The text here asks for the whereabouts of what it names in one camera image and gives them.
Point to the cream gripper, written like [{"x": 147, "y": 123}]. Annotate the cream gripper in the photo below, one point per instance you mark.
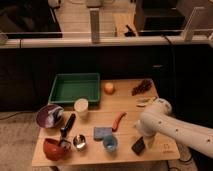
[{"x": 149, "y": 140}]

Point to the black eraser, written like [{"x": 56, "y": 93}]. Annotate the black eraser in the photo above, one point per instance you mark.
[{"x": 138, "y": 146}]

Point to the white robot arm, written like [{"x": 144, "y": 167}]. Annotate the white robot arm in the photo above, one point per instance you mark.
[{"x": 156, "y": 118}]

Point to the orange carrot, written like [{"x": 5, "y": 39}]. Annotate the orange carrot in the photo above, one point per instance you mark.
[{"x": 117, "y": 121}]

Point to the yellow banana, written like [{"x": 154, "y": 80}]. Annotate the yellow banana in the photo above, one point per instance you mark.
[{"x": 143, "y": 102}]

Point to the blue glass cup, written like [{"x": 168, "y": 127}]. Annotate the blue glass cup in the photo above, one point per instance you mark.
[{"x": 110, "y": 143}]

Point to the blue sponge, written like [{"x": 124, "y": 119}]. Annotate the blue sponge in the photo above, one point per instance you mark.
[{"x": 100, "y": 132}]

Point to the purple grape bunch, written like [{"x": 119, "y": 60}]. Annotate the purple grape bunch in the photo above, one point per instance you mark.
[{"x": 144, "y": 86}]

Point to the orange fruit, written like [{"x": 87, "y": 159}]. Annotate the orange fruit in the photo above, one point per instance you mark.
[{"x": 109, "y": 88}]

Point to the small metal cup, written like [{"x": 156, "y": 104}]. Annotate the small metal cup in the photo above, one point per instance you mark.
[{"x": 79, "y": 142}]

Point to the white cup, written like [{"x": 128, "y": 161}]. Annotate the white cup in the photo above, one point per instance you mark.
[{"x": 81, "y": 107}]

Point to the red bowl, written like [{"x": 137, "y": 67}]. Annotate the red bowl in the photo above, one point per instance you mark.
[{"x": 55, "y": 150}]

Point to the green plastic tray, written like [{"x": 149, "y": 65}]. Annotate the green plastic tray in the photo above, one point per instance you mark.
[{"x": 67, "y": 88}]

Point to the purple white bowl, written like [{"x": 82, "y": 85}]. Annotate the purple white bowl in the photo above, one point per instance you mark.
[{"x": 49, "y": 116}]

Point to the black object on far desk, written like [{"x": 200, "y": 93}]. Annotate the black object on far desk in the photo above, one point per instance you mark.
[{"x": 129, "y": 32}]

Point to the black handled tool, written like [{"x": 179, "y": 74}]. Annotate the black handled tool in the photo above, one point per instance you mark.
[{"x": 68, "y": 125}]

